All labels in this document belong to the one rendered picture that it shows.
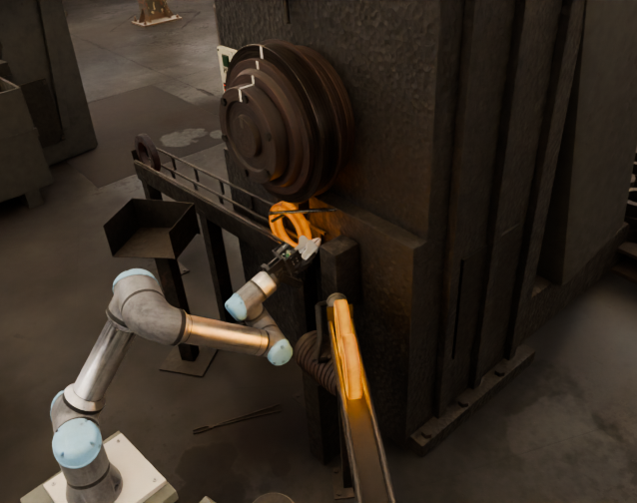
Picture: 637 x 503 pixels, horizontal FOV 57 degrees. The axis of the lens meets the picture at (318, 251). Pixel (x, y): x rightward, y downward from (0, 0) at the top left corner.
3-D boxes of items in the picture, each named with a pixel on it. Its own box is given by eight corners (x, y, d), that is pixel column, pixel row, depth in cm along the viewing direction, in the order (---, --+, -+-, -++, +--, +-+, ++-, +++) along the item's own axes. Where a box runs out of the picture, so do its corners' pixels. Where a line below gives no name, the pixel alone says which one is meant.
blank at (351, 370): (351, 321, 146) (338, 322, 146) (360, 360, 133) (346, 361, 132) (354, 369, 154) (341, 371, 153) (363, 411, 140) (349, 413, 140)
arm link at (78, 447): (66, 494, 152) (51, 460, 145) (60, 456, 163) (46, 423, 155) (113, 475, 157) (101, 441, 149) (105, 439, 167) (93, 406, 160)
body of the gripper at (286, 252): (300, 249, 175) (271, 274, 171) (309, 266, 180) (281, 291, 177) (285, 239, 179) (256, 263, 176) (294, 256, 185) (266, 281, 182)
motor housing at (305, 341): (328, 429, 216) (319, 320, 186) (369, 467, 202) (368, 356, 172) (301, 449, 210) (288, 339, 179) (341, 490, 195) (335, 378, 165)
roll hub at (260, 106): (239, 162, 184) (226, 74, 169) (293, 191, 166) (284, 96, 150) (224, 167, 182) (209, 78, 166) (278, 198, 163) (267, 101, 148)
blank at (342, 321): (344, 288, 160) (332, 289, 160) (351, 320, 146) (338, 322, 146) (346, 334, 167) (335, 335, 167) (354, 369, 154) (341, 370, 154)
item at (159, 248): (170, 336, 264) (131, 197, 223) (223, 343, 257) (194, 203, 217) (148, 368, 248) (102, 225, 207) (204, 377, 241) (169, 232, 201)
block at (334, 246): (346, 291, 193) (343, 231, 179) (362, 302, 188) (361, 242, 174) (321, 306, 188) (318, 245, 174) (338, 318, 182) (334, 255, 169)
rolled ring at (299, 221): (302, 217, 179) (310, 213, 181) (266, 197, 191) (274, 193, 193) (306, 264, 190) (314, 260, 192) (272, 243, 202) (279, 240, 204)
